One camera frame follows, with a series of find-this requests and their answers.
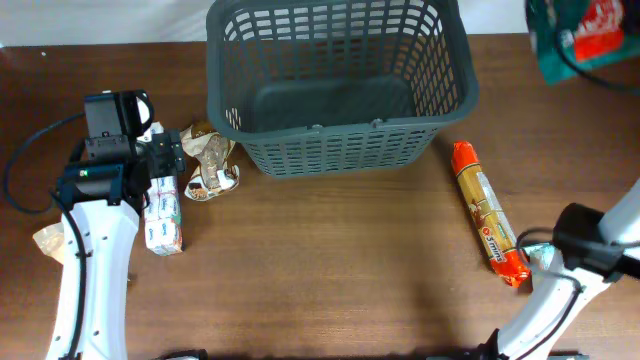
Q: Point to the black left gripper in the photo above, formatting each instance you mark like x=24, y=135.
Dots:
x=166, y=153

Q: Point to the white tissue multipack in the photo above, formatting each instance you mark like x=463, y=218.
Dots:
x=162, y=215

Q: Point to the grey plastic basket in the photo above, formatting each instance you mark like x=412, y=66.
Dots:
x=315, y=87

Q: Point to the green Nescafe coffee bag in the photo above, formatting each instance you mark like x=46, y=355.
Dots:
x=573, y=38

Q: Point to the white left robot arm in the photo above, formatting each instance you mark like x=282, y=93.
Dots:
x=91, y=311

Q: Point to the brown white snack wrapper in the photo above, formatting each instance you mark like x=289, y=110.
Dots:
x=214, y=175

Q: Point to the crumpled beige paper bag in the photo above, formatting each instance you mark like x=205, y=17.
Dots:
x=50, y=241

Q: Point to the orange spaghetti packet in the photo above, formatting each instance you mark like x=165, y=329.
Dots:
x=488, y=217

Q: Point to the small white green packet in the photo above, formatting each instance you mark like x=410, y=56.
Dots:
x=540, y=255

